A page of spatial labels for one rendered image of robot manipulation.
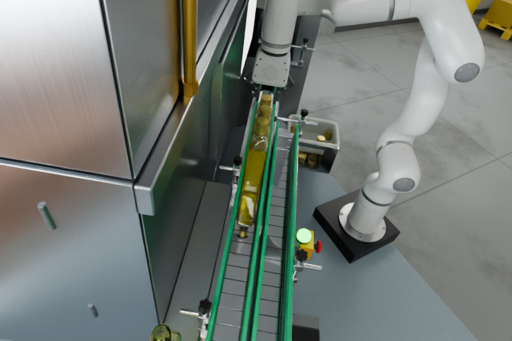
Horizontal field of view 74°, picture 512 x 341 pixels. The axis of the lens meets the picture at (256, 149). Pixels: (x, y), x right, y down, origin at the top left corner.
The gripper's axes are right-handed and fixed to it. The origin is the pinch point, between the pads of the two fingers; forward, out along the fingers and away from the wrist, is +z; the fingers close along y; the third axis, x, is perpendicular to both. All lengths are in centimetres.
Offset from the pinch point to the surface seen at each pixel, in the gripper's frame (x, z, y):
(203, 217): -27.4, 28.5, -12.4
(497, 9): 510, 103, 336
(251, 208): -21.2, 28.6, 1.4
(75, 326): -60, 37, -37
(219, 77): -12.8, -11.5, -12.6
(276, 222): -24.6, 28.7, 9.5
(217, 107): -12.9, -2.0, -12.6
